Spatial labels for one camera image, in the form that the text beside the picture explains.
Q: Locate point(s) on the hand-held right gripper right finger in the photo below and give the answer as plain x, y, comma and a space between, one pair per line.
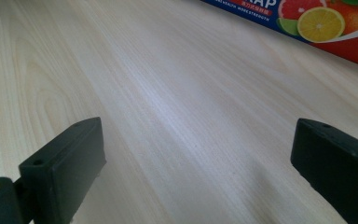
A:
335, 168

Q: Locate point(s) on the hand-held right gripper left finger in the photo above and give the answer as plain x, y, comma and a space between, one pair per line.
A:
65, 168

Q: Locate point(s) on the cling wrap box with fruit print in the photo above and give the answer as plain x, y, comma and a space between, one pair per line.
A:
320, 21

